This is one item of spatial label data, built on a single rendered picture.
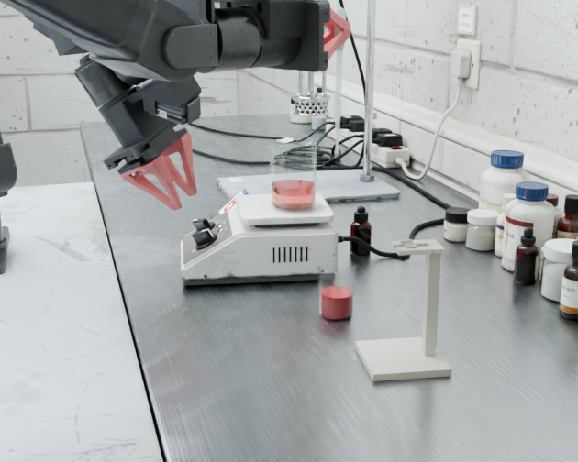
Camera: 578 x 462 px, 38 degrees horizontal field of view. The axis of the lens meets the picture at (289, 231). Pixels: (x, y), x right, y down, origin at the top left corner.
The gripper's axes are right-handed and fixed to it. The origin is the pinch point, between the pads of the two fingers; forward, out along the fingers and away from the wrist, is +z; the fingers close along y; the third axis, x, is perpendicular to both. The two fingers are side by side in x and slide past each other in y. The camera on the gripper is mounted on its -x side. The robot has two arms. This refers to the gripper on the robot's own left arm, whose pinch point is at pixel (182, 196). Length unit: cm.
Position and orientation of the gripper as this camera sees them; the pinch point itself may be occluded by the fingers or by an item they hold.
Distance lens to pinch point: 107.4
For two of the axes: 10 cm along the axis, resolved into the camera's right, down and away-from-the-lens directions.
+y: 4.8, -5.4, 6.9
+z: 5.0, 8.1, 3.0
